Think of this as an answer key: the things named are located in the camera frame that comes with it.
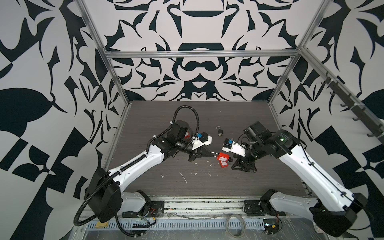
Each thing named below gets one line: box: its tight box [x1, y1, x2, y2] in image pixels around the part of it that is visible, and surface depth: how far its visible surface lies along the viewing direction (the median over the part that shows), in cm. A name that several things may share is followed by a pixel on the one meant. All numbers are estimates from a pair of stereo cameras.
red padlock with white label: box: [217, 152, 230, 162], surface depth 68 cm
